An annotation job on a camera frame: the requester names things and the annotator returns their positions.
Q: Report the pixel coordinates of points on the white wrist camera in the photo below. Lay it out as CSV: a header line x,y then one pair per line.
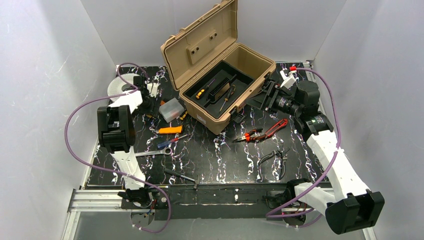
x,y
153,89
288,77

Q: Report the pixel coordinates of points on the red black utility knife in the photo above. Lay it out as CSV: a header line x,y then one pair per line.
x,y
274,129

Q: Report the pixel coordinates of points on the black tool box tray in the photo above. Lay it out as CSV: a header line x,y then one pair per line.
x,y
225,75

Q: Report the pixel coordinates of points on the black handled pliers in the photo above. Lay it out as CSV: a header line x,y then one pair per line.
x,y
278,166

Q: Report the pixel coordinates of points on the small black yellow screwdriver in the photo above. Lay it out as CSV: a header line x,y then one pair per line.
x,y
228,95

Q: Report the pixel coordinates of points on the clear plastic parts box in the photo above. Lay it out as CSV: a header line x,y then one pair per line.
x,y
171,110

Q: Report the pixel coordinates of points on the small black hammer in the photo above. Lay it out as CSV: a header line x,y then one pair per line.
x,y
196,181

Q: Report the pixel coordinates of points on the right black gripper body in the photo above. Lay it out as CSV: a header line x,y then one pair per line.
x,y
268,96

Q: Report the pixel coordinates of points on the red needle nose pliers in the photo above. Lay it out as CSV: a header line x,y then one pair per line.
x,y
247,136

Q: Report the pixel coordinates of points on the long black yellow screwdriver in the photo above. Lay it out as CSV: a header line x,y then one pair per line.
x,y
203,91

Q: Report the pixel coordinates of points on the orange utility knife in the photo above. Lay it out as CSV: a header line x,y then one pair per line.
x,y
170,130

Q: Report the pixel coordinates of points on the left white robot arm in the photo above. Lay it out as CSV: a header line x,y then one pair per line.
x,y
116,133

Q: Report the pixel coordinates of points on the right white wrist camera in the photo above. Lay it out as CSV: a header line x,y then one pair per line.
x,y
288,77

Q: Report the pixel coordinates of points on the white perforated round disc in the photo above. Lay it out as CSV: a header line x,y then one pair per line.
x,y
117,86

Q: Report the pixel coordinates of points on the silver combination wrench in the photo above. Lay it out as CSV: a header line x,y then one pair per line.
x,y
165,151

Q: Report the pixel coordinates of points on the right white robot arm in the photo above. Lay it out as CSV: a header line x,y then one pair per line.
x,y
352,205

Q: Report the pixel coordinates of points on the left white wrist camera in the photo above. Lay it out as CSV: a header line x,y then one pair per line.
x,y
153,89

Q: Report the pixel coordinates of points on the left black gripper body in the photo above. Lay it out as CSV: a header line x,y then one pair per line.
x,y
154,100

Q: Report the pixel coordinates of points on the blue red screwdriver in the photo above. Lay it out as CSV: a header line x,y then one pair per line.
x,y
165,144

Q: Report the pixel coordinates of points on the black yellow screwdriver by box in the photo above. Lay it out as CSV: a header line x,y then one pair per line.
x,y
182,117

